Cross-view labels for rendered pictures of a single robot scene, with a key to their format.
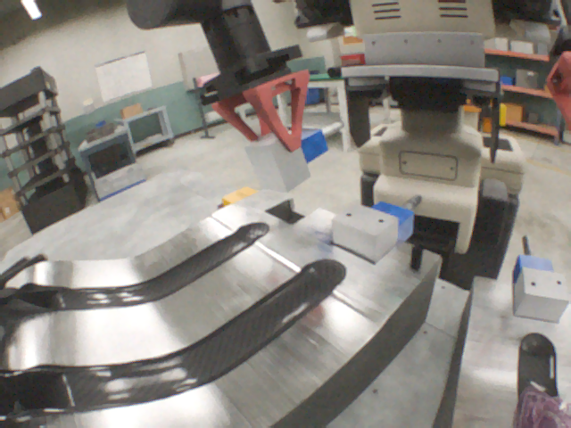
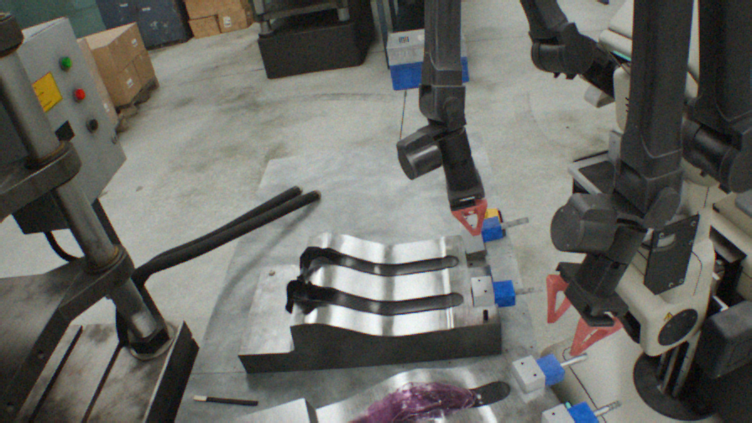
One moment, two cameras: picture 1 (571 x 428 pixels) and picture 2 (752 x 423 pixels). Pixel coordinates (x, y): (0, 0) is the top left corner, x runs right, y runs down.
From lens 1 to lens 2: 0.80 m
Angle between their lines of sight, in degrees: 37
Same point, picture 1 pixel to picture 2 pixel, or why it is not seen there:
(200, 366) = (389, 310)
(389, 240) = (486, 301)
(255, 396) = (397, 326)
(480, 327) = (492, 362)
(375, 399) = (446, 365)
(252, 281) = (429, 287)
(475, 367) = (470, 371)
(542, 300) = (517, 372)
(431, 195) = (625, 288)
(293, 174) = (472, 246)
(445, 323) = not seen: hidden behind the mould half
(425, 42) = not seen: hidden behind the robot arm
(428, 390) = not seen: hidden behind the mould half
